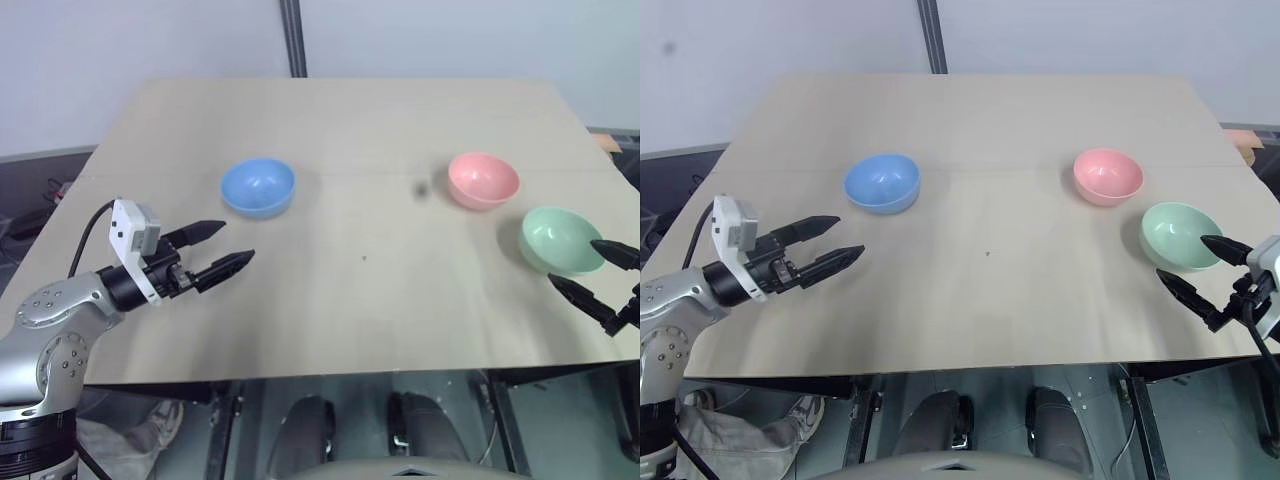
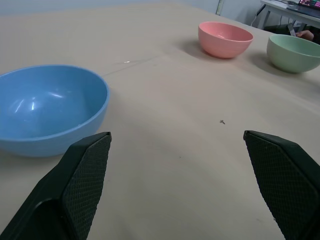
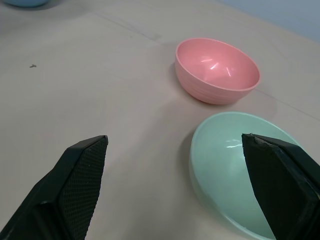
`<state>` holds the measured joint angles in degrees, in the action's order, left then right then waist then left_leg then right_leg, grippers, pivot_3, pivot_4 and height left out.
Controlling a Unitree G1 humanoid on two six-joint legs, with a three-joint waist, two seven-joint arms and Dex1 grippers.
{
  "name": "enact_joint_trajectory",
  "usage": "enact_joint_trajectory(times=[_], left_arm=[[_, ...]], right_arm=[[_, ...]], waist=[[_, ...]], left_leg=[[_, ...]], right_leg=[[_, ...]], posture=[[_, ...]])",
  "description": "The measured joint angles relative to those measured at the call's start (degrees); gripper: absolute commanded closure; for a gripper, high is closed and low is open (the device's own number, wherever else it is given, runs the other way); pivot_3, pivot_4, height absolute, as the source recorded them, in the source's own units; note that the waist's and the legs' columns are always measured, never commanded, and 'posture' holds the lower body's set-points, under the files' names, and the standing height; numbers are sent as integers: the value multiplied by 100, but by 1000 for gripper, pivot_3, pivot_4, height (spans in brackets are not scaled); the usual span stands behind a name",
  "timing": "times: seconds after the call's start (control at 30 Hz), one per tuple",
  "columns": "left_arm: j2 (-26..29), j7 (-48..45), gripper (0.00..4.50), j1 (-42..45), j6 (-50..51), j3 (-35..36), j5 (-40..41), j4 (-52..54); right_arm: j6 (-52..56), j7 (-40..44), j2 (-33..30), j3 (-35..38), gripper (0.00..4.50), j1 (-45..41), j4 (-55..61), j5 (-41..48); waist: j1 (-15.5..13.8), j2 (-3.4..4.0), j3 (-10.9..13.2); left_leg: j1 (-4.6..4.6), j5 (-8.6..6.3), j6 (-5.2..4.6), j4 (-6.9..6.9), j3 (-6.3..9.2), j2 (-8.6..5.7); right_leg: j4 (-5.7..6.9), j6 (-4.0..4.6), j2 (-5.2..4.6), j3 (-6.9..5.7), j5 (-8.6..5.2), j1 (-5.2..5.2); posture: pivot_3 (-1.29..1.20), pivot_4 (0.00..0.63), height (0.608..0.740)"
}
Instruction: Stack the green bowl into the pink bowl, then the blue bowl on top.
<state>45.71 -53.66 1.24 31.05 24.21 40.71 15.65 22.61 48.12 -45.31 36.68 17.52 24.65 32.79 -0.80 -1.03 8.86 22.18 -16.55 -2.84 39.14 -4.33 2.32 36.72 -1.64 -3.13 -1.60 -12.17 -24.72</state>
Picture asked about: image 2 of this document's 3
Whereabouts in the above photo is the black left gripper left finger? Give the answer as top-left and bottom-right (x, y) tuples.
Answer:
(0, 131), (112, 240)

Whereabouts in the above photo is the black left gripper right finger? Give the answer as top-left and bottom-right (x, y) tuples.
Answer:
(243, 130), (320, 240)

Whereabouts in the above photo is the person's hand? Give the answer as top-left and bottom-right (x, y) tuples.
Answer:
(295, 29), (315, 42)

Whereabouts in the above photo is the blue plastic bowl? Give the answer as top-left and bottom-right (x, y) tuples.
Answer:
(0, 64), (111, 158)

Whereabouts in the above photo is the green plastic bowl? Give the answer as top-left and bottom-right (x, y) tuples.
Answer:
(266, 34), (320, 74)

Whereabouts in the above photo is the pink plastic bowl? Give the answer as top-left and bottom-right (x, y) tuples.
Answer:
(197, 21), (254, 59)

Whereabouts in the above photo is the white desk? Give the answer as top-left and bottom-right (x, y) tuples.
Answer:
(251, 0), (320, 32)

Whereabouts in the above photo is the keyboard with coloured lights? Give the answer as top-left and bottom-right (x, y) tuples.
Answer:
(297, 0), (320, 8)

